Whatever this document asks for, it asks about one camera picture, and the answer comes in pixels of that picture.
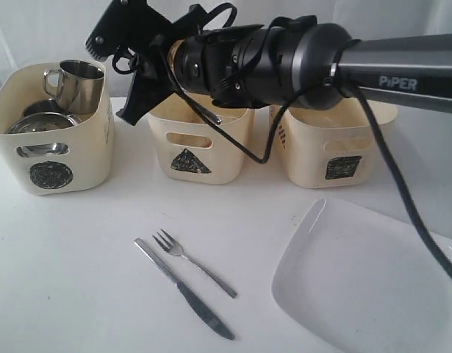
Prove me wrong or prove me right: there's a steel mug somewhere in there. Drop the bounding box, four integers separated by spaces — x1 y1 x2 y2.
43 60 104 115
22 99 65 116

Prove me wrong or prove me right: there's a white square plate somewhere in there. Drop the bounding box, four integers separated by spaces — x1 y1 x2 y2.
271 198 452 352

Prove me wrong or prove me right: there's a steel spoon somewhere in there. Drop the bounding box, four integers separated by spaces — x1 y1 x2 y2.
204 110 222 125

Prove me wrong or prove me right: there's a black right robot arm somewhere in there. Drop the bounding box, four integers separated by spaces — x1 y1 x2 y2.
118 15 452 124

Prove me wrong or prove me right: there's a steel table knife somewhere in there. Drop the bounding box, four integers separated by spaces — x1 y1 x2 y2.
134 238 236 340

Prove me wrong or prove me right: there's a cream bin with circle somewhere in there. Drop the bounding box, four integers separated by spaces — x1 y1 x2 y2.
0 61 115 195

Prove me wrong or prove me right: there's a cream bin with square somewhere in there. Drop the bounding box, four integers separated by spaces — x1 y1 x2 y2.
273 98 377 189

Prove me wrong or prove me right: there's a white bowl steel inside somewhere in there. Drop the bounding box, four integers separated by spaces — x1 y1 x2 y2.
7 112 82 157

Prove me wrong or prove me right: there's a white curtain backdrop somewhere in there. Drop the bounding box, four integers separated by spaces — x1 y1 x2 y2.
0 0 452 88

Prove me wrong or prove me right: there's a cream bin with triangle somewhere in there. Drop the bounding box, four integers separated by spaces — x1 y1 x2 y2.
148 94 245 185

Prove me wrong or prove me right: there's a steel fork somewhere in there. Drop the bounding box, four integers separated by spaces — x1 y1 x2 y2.
152 229 238 299

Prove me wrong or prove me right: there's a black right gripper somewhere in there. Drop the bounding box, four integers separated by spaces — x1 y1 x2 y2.
116 24 265 125

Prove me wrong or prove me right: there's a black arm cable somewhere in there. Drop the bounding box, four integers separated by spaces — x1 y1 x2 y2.
111 1 452 291

